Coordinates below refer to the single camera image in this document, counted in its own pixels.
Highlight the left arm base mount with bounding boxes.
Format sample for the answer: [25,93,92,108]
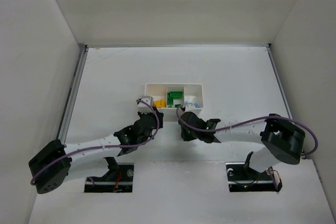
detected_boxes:
[84,157,134,194]

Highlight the green lego brick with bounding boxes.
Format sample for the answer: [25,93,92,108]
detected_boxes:
[169,91,183,99]
[167,98,174,105]

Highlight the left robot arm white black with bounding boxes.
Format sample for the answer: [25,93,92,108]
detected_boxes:
[28,111,164,194]

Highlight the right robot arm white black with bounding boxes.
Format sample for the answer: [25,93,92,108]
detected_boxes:
[178,112,306,173]

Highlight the yellow lego brick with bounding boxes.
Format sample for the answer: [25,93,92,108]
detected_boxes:
[153,99,166,109]

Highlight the white three-compartment container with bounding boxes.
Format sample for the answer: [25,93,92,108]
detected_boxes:
[144,83,204,115]

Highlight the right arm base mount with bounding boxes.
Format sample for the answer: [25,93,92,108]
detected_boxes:
[226,152,283,193]

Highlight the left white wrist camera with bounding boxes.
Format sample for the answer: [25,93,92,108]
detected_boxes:
[136,96,153,113]

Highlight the green lego plate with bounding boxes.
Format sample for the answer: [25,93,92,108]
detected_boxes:
[168,104,182,108]

